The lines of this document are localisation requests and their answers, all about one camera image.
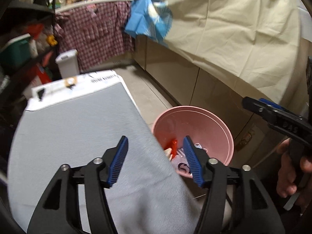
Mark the blue cloth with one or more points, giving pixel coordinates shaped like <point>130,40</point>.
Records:
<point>143,19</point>

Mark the red paper bag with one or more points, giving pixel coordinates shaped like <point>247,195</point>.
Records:
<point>42,74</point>

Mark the green storage box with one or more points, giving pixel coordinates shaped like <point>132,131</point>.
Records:
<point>14,52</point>

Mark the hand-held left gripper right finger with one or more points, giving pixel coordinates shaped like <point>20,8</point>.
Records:
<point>192,162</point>

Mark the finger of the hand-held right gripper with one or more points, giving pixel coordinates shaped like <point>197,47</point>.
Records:
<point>253,107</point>
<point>271,104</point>

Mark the person's right hand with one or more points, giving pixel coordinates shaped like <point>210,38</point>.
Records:
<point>284,175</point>

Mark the yellow toy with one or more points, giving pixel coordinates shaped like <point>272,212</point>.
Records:
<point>52,40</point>

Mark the blue face mask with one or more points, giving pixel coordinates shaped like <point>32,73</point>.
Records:
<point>199,147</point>

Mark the red plaid cloth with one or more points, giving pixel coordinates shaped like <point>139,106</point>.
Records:
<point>97,36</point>

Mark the white countertop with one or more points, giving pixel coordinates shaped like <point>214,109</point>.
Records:
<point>97,2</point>

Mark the pink plastic bucket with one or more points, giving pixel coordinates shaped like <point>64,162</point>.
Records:
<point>207,126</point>

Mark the cream cloth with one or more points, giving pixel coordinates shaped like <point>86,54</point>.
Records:
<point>231,29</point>

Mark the white jar green label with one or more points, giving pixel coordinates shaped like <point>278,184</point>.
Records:
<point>33,48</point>

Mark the beige kitchen cabinet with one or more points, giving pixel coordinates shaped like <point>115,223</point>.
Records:
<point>175,78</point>

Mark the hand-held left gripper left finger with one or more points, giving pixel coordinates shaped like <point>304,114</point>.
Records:
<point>118,162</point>

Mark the orange bag on shelf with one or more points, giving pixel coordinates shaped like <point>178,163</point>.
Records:
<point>35,30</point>

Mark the black shelf rack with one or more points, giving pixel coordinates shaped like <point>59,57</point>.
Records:
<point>24,12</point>

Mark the white pedal bin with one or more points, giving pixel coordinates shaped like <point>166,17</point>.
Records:
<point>68,64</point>

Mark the grey table cloth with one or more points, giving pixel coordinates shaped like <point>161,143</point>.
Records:
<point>85,131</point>

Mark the orange plastic bag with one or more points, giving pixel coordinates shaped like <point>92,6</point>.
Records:
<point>173,146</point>

